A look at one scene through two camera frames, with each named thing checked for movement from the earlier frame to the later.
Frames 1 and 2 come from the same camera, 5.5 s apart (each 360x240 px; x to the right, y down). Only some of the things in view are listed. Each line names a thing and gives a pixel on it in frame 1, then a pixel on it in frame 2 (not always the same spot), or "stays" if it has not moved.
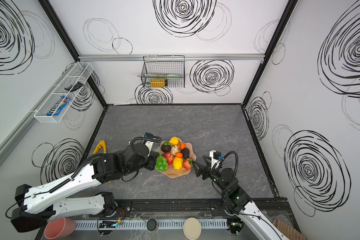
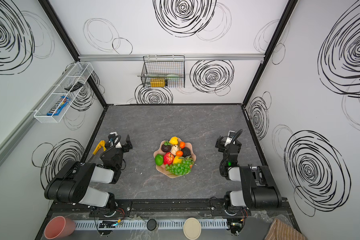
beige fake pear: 174,148 stays
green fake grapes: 161,164 to 181,168
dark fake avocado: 185,152 stays
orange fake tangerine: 179,154 stays
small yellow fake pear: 174,141 stays
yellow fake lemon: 177,163 stays
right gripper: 205,171 to 228,145
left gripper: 151,160 to 120,146
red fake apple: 169,157 stays
